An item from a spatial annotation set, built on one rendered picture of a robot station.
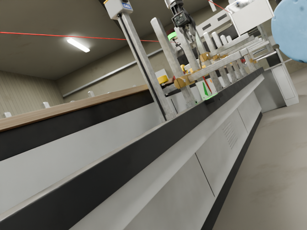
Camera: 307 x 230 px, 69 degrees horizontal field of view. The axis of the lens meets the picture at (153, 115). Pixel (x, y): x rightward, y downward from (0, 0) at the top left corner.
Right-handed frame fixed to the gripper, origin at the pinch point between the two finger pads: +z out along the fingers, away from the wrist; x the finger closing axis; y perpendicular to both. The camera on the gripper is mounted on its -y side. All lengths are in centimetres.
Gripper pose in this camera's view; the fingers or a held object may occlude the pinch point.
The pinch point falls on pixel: (193, 39)
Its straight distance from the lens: 127.5
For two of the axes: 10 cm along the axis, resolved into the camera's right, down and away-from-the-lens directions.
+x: 7.6, -3.3, -5.6
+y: -5.1, 2.3, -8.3
